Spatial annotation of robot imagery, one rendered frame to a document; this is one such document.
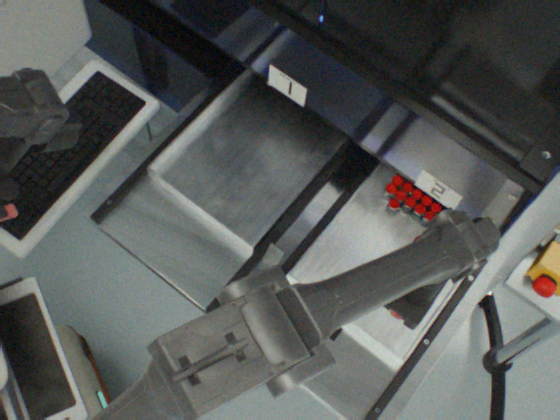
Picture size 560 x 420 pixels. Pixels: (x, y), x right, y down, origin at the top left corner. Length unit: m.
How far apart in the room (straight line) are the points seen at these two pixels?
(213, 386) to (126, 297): 1.68
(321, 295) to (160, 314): 1.59
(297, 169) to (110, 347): 1.02
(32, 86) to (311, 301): 0.49
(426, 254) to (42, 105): 0.51
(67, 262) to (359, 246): 1.19
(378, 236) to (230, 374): 0.83
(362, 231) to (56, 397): 0.64
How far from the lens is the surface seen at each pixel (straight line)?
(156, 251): 1.39
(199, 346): 0.63
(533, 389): 2.39
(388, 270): 0.79
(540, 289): 1.34
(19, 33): 1.54
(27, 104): 0.96
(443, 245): 0.89
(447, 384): 2.31
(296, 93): 1.39
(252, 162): 1.46
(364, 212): 1.44
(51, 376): 1.19
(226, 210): 1.42
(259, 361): 0.64
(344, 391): 1.33
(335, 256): 1.40
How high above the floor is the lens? 2.18
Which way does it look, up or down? 66 degrees down
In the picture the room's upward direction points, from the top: 9 degrees clockwise
